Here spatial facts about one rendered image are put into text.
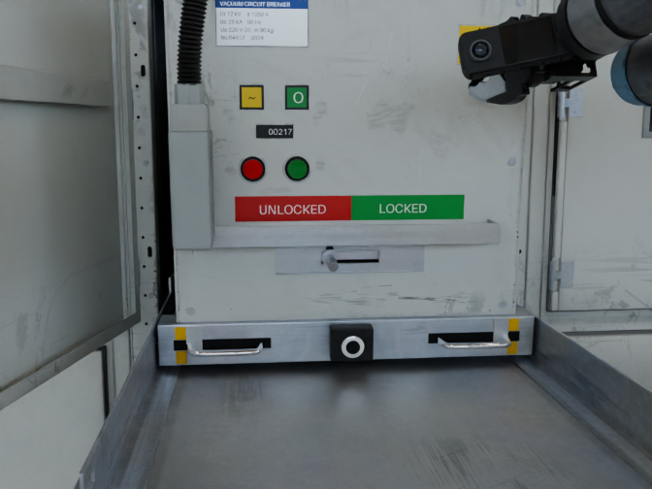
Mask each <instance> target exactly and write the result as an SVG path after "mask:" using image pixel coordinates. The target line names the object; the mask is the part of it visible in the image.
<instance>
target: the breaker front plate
mask: <svg viewBox="0 0 652 489"><path fill-rule="evenodd" d="M181 3H183V0H166V11H167V36H168V61H169V86H170V106H172V104H175V87H174V83H177V81H178V79H177V77H178V76H179V75H178V74H177V72H178V70H177V68H178V65H177V64H178V63H179V62H178V61H177V59H178V58H179V57H178V56H177V54H179V52H178V49H179V47H178V45H179V42H178V40H179V37H178V35H180V33H179V31H180V30H181V29H180V28H179V26H181V24H180V23H179V22H180V21H181V19H180V17H181V16H182V14H181V12H183V10H182V9H181V8H182V7H183V5H182V4H181ZM206 3H207V4H208V6H205V7H206V8H207V9H206V10H205V12H206V14H205V15H204V16H205V17H206V18H205V19H204V21H205V23H203V25H204V26H205V27H204V28H202V29H203V30H204V32H202V34H203V35H204V36H203V37H201V38H202V39H203V41H201V43H202V45H201V46H200V47H201V48H202V49H201V50H200V51H201V52H202V53H201V54H200V55H201V56H202V58H200V60H202V62H201V63H200V64H201V65H202V66H201V67H200V68H201V69H202V71H201V72H200V73H201V74H202V75H201V76H200V77H201V78H202V79H201V80H200V81H201V82H202V83H201V84H203V85H204V88H205V104H208V106H209V109H210V125H211V127H210V128H211V130H212V157H213V193H214V227H219V226H298V225H376V224H454V223H487V221H488V218H491V219H493V220H495V221H496V222H498V223H500V236H499V243H498V244H401V245H337V246H333V248H334V249H326V246H273V247H212V248H210V249H181V250H176V260H177V285H178V310H179V322H208V321H248V320H286V319H326V318H366V317H405V316H445V315H483V314H513V311H514V296H515V281H516V265H517V249H518V234H519V219H520V204H521V188H522V173H523V158H524V143H525V127H526V111H527V97H528V95H527V96H526V98H525V99H524V100H523V101H522V102H520V103H517V104H513V105H498V104H492V103H487V102H481V101H477V100H475V99H474V98H472V96H470V95H469V90H468V79H466V78H465V77H464V75H463V73H462V68H461V64H458V54H459V52H458V42H459V32H460V25H469V26H497V25H499V24H500V23H503V22H505V21H507V20H508V19H509V18H510V17H511V16H518V17H519V19H520V17H521V15H531V16H533V5H534V0H309V47H308V48H295V47H217V46H216V36H215V0H209V1H207V2H206ZM240 85H264V110H240ZM286 85H308V86H309V109H308V110H286V109H285V86H286ZM256 125H293V139H256ZM249 156H256V157H258V158H260V159H261V160H262V161H263V162H264V164H265V169H266V170H265V174H264V176H263V178H262V179H260V180H258V181H249V180H246V179H244V177H243V176H242V174H241V164H242V162H243V161H244V160H245V159H246V158H248V157H249ZM294 156H301V157H303V158H305V159H306V160H307V161H308V163H309V165H310V172H309V174H308V176H307V177H306V178H305V179H303V180H300V181H294V180H292V179H290V178H289V177H288V176H287V175H286V174H285V170H284V167H285V164H286V162H287V160H288V159H290V158H291V157H294ZM356 195H465V202H464V219H411V220H329V221H247V222H236V221H235V197H243V196H356ZM327 250H333V251H373V250H379V260H378V262H369V263H338V265H339V268H338V269H337V270H336V271H335V272H331V271H330V270H329V269H328V266H327V265H325V264H324V263H322V251H327Z"/></svg>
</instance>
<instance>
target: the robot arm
mask: <svg viewBox="0 0 652 489"><path fill-rule="evenodd" d="M651 33H652V0H562V1H561V2H560V4H559V6H558V9H557V13H555V14H551V13H541V14H539V15H538V16H531V15H521V17H520V19H519V17H518V16H511V17H510V18H509V19H508V20H507V21H505V22H503V23H500V24H499V25H497V26H492V27H487V28H483V29H478V30H474V31H470V32H465V33H463V34H462V35H461V36H460V38H459V42H458V52H459V57H460V62H461V68H462V73H463V75H464V77H465V78H466V79H468V90H469V95H470V96H472V98H474V99H475V100H477V101H481V102H487V103H492V104H498V105H513V104H517V103H520V102H522V101H523V100H524V99H525V98H526V96H527V95H529V94H530V88H529V87H537V86H538V85H540V84H551V83H552V84H553V83H555V82H563V83H561V84H559V85H557V86H555V87H553V88H551V89H550V91H551V92H568V91H570V90H572V89H574V88H576V87H578V86H580V85H582V84H584V83H585V82H587V81H589V80H591V79H593V78H595V77H597V76H598V75H597V68H596V61H597V60H599V59H601V58H602V57H604V56H606V55H608V54H612V53H614V52H616V51H618V50H619V51H618V52H617V53H616V55H615V56H614V59H613V61H612V64H611V69H610V79H611V83H612V87H613V88H614V90H615V92H616V93H617V94H618V95H619V97H620V98H622V99H623V100H624V101H626V102H627V103H630V104H633V105H638V106H646V107H652V35H649V34H651ZM584 64H586V66H587V68H589V67H590V70H591V71H590V72H589V73H581V72H582V70H583V65H584ZM487 77H490V79H489V80H488V81H483V80H484V79H485V78H487ZM573 81H579V82H577V83H575V84H573V85H571V86H565V85H567V84H569V83H571V82H573Z"/></svg>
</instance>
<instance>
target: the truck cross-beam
mask: <svg viewBox="0 0 652 489"><path fill-rule="evenodd" d="M495 318H509V319H511V318H519V325H518V331H508V336H509V337H510V339H511V341H512V342H517V354H507V355H531V354H532V350H533V336H534V322H535V317H534V316H533V315H532V314H531V313H530V312H528V311H527V310H526V309H524V308H523V307H516V309H515V314H483V315H445V316H405V317H366V318H326V319H286V320H248V321H208V322H177V315H176V314H166V315H162V316H161V318H160V321H159V323H158V326H157V333H158V354H159V366H179V365H187V364H177V360H176V351H186V340H176V336H175V327H186V326H202V342H203V351H212V350H244V349H255V348H257V346H258V344H259V342H260V341H263V342H264V347H263V350H262V351H261V352H260V353H258V354H256V355H244V356H213V357H203V364H196V365H211V364H243V363H275V362H308V361H331V358H330V326H331V325H335V324H372V326H373V328H374V359H405V358H437V357H469V356H502V355H492V352H493V348H480V349H448V348H445V347H443V346H441V345H440V344H438V343H437V342H436V340H435V336H440V338H441V339H443V340H444V341H445V342H448V343H487V342H493V336H494V319H495Z"/></svg>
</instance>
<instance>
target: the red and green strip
mask: <svg viewBox="0 0 652 489"><path fill-rule="evenodd" d="M464 202H465V195H356V196H243V197H235V221H236V222H247V221H329V220H411V219H464Z"/></svg>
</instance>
